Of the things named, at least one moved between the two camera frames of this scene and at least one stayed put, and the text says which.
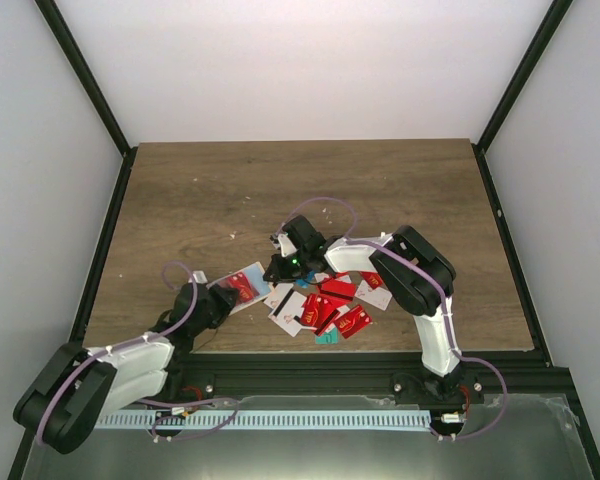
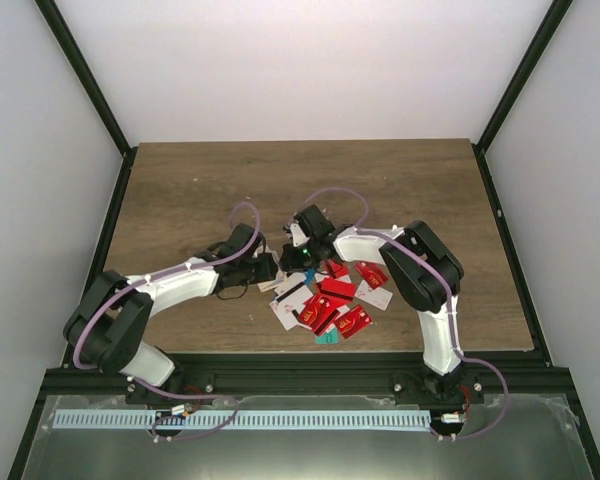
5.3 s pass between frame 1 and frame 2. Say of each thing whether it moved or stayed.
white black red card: stayed
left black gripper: moved
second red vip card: stayed
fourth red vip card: stayed
